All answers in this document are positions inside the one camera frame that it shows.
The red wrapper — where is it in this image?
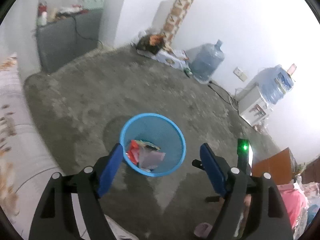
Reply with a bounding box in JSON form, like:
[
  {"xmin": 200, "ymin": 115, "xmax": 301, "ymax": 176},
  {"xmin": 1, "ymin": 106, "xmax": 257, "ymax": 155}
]
[{"xmin": 127, "ymin": 140, "xmax": 141, "ymax": 166}]

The green desk calendar box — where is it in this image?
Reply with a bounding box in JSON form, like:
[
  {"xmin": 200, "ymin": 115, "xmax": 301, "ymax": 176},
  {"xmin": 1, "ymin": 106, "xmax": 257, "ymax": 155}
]
[{"xmin": 84, "ymin": 0, "xmax": 105, "ymax": 10}]

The full blue water jug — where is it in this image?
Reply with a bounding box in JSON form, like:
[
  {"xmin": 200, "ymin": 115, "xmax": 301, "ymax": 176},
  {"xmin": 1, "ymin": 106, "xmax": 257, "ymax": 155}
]
[{"xmin": 257, "ymin": 64, "xmax": 295, "ymax": 105}]

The empty blue water jug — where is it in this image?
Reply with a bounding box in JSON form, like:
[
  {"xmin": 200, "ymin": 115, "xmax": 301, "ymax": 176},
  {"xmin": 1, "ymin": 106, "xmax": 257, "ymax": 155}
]
[{"xmin": 189, "ymin": 39, "xmax": 225, "ymax": 84}]

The pink snack bag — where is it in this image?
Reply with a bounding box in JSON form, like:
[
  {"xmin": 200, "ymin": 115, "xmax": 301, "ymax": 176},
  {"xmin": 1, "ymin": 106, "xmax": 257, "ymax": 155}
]
[{"xmin": 137, "ymin": 149, "xmax": 166, "ymax": 171}]

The white printed carton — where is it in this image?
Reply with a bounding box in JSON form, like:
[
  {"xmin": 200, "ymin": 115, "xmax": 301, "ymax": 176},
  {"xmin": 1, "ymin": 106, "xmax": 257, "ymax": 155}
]
[{"xmin": 137, "ymin": 49, "xmax": 190, "ymax": 70}]

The pink cloth bundle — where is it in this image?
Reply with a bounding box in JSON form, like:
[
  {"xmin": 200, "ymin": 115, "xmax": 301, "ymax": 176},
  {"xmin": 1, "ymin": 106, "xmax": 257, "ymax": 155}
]
[{"xmin": 277, "ymin": 182, "xmax": 310, "ymax": 233}]

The brown wooden furniture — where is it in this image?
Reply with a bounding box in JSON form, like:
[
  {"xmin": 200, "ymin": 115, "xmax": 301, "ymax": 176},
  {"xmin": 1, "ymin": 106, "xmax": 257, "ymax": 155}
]
[{"xmin": 251, "ymin": 147, "xmax": 298, "ymax": 186}]

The white plastic bag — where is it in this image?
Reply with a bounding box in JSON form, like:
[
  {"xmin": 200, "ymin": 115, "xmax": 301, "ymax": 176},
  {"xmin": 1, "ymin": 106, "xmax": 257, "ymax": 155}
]
[{"xmin": 138, "ymin": 29, "xmax": 153, "ymax": 43}]

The tile pattern roll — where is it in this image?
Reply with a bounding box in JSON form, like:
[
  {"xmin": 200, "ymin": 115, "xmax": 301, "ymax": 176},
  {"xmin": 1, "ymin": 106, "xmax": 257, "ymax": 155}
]
[{"xmin": 162, "ymin": 0, "xmax": 197, "ymax": 42}]

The pink slipper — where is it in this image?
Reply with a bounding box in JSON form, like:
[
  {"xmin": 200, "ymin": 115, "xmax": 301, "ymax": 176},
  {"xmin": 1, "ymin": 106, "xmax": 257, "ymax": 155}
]
[{"xmin": 194, "ymin": 222, "xmax": 213, "ymax": 238}]

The white water dispenser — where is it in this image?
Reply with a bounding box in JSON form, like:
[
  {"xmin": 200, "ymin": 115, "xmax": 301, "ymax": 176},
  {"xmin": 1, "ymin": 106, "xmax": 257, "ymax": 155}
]
[{"xmin": 237, "ymin": 82, "xmax": 273, "ymax": 127}]

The red spray bottle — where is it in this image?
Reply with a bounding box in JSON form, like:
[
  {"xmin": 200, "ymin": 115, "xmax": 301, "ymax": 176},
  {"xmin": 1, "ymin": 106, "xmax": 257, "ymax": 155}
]
[{"xmin": 37, "ymin": 2, "xmax": 48, "ymax": 26}]

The blue mesh trash basket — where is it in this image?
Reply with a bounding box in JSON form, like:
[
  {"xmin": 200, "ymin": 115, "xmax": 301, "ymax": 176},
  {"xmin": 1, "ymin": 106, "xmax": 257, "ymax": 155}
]
[{"xmin": 119, "ymin": 113, "xmax": 187, "ymax": 177}]

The dark printed box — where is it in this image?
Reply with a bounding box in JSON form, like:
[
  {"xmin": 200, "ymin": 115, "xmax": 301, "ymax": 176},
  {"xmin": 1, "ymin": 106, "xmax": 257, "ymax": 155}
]
[{"xmin": 136, "ymin": 34, "xmax": 166, "ymax": 55}]

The black power cable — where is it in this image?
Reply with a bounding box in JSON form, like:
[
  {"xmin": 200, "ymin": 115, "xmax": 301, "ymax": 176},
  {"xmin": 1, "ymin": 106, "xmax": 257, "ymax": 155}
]
[{"xmin": 207, "ymin": 80, "xmax": 241, "ymax": 111}]

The grey side cabinet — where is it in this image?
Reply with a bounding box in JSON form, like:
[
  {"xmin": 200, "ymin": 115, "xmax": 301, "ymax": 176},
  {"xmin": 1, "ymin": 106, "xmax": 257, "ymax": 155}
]
[{"xmin": 36, "ymin": 10, "xmax": 103, "ymax": 73}]

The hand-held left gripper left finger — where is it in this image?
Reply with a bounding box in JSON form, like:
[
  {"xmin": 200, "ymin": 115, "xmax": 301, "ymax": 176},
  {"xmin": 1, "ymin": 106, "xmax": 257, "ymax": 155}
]
[{"xmin": 29, "ymin": 143, "xmax": 124, "ymax": 240}]

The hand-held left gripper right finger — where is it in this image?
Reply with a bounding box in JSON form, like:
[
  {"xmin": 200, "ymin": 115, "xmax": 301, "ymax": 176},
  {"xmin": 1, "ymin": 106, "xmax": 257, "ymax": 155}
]
[{"xmin": 199, "ymin": 143, "xmax": 293, "ymax": 240}]

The wall socket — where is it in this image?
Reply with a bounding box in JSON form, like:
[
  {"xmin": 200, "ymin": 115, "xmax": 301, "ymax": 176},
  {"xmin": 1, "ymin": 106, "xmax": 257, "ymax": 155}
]
[{"xmin": 234, "ymin": 67, "xmax": 247, "ymax": 81}]

